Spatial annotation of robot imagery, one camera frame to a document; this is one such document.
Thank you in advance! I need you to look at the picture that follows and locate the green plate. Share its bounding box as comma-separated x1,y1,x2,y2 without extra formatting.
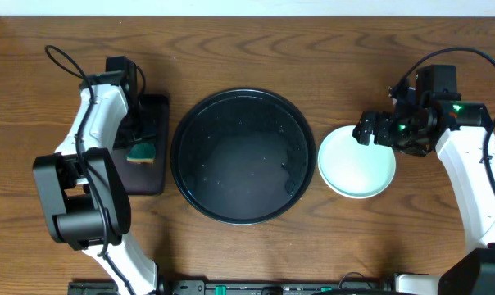
317,125,396,199

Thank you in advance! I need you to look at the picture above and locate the black rectangular tray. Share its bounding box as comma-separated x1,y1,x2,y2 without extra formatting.
111,94,170,195

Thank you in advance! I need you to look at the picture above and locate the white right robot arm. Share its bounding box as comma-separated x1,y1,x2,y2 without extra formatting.
353,101,495,294

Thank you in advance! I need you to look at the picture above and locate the green yellow sponge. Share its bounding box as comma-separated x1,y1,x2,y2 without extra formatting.
126,143,156,164

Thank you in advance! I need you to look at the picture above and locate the black round tray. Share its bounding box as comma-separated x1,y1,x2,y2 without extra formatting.
170,88,316,225

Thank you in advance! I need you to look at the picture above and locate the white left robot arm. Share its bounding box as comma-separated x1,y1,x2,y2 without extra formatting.
33,70,158,294

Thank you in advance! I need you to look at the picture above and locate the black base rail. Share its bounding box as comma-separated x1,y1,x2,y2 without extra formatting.
66,271,479,295

